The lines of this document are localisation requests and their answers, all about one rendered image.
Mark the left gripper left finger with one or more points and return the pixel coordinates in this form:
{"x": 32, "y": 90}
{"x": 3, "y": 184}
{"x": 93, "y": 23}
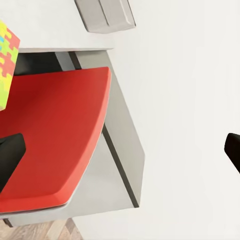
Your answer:
{"x": 12, "y": 150}

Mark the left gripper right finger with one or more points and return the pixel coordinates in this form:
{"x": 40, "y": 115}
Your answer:
{"x": 232, "y": 149}

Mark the jigsaw puzzle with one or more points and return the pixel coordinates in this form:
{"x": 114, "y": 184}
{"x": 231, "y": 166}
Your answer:
{"x": 9, "y": 49}

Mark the desk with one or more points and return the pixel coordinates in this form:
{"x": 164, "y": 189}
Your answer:
{"x": 113, "y": 179}

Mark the swivel chair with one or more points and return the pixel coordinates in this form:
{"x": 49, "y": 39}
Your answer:
{"x": 61, "y": 117}

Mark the toy box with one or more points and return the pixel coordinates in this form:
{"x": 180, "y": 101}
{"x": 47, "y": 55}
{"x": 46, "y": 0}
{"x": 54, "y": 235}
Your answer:
{"x": 106, "y": 16}

